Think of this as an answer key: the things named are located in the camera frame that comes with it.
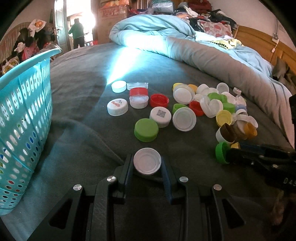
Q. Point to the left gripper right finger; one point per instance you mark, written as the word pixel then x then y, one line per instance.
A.
pixel 197 212

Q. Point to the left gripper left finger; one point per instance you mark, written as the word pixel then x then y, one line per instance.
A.
pixel 87 212

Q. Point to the large white ridged cap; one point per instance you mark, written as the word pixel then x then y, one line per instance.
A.
pixel 184 119

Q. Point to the white cap with QR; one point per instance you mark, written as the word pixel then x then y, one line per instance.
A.
pixel 161 116

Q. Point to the white red logo cap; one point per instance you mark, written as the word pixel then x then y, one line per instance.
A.
pixel 117 107

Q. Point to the wooden headboard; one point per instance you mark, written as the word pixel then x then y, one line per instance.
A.
pixel 265 46

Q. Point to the red open cap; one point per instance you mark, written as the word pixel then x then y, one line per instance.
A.
pixel 158 99

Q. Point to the light blue perforated basket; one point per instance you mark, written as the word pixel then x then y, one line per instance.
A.
pixel 26 115

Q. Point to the light blue grey duvet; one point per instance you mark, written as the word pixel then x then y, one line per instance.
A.
pixel 241 67

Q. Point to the cluttered side table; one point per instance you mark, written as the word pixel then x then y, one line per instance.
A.
pixel 24 41

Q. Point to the person in green shirt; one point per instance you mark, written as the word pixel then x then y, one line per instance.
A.
pixel 77 34

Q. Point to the cardboard boxes stack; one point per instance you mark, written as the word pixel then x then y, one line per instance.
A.
pixel 110 13

